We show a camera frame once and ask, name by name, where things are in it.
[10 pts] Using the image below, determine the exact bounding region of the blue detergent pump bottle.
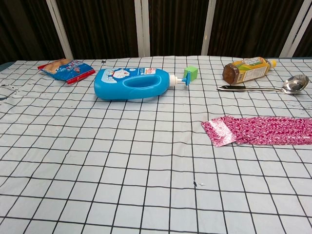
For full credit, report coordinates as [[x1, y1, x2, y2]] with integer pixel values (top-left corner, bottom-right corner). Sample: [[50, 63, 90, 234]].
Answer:
[[94, 67, 193, 101]]

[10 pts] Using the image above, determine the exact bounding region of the green cube block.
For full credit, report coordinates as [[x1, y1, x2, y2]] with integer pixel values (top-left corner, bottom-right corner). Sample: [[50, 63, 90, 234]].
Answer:
[[184, 66, 198, 80]]

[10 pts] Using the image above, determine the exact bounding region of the white black grid tablecloth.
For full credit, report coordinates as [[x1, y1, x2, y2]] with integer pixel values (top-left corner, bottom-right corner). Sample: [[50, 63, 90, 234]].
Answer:
[[0, 55, 312, 234]]

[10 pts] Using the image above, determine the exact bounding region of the blue red cookie snack bag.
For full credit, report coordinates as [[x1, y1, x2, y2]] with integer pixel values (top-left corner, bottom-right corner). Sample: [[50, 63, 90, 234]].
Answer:
[[37, 58, 96, 85]]

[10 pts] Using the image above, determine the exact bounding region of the yellow label tea bottle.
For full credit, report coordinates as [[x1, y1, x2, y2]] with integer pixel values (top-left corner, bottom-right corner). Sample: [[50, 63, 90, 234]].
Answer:
[[222, 56, 277, 85]]

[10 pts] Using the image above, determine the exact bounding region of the dark blue table cover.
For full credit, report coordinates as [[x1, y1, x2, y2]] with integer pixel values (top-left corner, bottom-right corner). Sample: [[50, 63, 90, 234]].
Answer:
[[0, 60, 17, 72]]

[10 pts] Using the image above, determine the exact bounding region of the white double screen frame post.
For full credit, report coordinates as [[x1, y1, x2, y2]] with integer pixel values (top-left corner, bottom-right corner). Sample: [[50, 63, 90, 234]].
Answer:
[[134, 0, 151, 57]]

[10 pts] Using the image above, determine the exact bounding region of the metal ladle with black handle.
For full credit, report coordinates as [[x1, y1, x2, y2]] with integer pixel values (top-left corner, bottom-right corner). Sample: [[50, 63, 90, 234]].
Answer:
[[216, 74, 310, 95]]

